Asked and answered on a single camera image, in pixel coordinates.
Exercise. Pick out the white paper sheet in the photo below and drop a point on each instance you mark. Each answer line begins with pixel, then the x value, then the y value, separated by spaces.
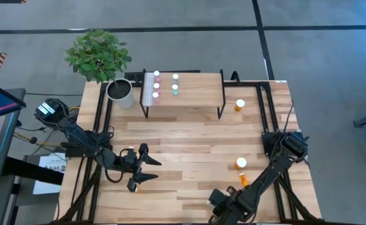
pixel 52 162

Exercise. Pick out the short black floor tape line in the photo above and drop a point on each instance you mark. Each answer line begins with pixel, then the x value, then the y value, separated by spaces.
pixel 262 37

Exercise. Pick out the wooden shelf black metal legs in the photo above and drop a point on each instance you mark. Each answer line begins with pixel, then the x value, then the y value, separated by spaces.
pixel 198 90

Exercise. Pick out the grey cylindrical plant pot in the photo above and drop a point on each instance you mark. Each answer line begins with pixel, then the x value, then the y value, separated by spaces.
pixel 119 90

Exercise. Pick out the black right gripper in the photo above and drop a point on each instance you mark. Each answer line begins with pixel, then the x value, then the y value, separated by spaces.
pixel 239 201

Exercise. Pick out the black power strip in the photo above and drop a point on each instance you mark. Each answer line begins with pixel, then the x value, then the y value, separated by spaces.
pixel 133 76

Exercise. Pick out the green leafy plant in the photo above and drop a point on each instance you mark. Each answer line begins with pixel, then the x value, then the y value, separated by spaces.
pixel 97 56

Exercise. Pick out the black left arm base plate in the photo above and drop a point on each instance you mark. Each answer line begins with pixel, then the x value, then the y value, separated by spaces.
pixel 72 151

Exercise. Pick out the green medicine bottle white cap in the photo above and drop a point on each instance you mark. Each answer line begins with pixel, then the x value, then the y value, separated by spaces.
pixel 175 87

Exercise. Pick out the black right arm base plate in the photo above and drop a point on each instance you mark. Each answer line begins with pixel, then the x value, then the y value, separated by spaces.
pixel 269 143

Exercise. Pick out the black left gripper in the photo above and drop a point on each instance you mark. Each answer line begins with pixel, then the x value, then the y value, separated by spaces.
pixel 131 161

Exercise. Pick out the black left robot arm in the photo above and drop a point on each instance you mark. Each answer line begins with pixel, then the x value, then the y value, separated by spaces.
pixel 86 142

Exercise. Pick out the white strip on shelf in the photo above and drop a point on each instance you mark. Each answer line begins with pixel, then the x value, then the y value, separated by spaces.
pixel 148 90

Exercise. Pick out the black cart base bar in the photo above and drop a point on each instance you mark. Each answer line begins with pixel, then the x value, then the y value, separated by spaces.
pixel 33 170

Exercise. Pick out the long black floor tape line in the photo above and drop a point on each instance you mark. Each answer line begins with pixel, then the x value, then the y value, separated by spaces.
pixel 170 30

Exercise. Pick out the black aluminium table frame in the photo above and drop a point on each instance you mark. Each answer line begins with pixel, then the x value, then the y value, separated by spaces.
pixel 248 84

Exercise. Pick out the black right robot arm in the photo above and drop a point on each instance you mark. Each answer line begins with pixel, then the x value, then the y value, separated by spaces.
pixel 270 173

